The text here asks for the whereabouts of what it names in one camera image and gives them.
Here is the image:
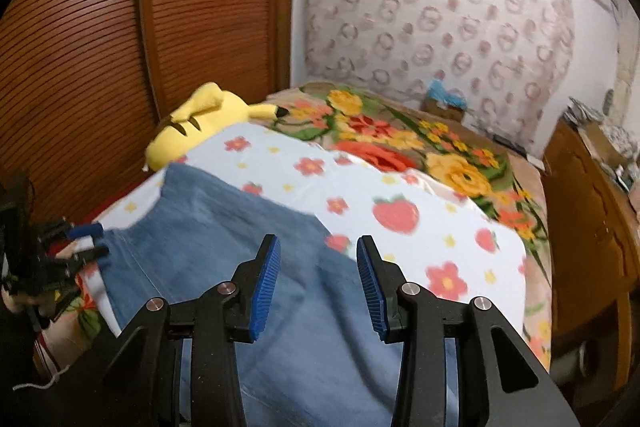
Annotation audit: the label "patterned cloth stack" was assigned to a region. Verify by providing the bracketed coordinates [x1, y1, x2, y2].
[602, 121, 640, 160]

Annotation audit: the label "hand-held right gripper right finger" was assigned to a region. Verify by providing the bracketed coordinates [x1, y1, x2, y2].
[355, 235, 582, 427]

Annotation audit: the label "sheer circle pattern curtain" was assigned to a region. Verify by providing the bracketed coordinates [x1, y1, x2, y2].
[300, 0, 577, 148]

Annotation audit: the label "floral bed blanket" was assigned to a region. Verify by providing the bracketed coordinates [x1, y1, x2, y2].
[30, 79, 554, 374]

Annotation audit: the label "person's left forearm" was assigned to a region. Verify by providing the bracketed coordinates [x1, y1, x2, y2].
[0, 322, 126, 427]

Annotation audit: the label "blue denim pants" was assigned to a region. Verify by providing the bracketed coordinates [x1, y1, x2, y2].
[95, 164, 462, 427]

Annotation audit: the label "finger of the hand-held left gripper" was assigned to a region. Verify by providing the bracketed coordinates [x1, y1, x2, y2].
[37, 219, 104, 242]
[45, 244, 110, 269]

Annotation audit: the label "open cardboard box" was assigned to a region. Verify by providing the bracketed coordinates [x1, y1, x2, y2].
[581, 121, 623, 170]

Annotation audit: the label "white strawberry print sheet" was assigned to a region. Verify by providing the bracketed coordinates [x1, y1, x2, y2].
[75, 122, 529, 339]

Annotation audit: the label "grey trash bin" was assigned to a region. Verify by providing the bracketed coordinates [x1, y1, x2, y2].
[551, 341, 602, 384]

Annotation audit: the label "brown louvered wooden wardrobe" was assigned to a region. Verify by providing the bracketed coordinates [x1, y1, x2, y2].
[0, 0, 299, 234]

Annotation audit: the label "stack of books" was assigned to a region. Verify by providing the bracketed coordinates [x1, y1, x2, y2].
[569, 98, 603, 124]

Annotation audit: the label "beige window curtain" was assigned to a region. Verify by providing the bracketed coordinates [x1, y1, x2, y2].
[612, 0, 632, 108]

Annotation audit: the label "yellow plush toy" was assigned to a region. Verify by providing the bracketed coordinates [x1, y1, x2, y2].
[144, 81, 282, 173]

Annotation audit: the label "long wooden cabinet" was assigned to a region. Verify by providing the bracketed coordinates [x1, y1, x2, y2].
[542, 117, 640, 409]

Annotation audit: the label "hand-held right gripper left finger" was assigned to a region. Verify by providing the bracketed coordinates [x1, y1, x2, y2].
[75, 234, 282, 427]

